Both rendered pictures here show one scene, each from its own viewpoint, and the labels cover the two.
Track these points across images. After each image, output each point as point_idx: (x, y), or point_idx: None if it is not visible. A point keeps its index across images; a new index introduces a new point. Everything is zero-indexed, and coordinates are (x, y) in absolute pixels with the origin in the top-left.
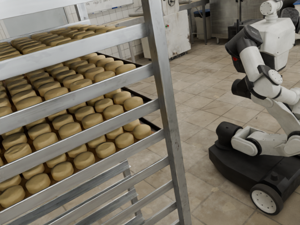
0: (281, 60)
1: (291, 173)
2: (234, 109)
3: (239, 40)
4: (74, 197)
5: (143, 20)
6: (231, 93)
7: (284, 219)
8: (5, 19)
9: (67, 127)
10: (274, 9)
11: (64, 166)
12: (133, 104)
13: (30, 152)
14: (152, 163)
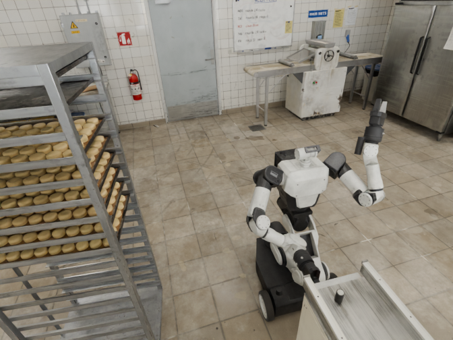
0: (305, 201)
1: (298, 295)
2: (323, 204)
3: (259, 176)
4: None
5: (288, 72)
6: (336, 184)
7: (273, 328)
8: (158, 46)
9: (57, 231)
10: (303, 158)
11: (56, 247)
12: (96, 229)
13: (35, 239)
14: (214, 228)
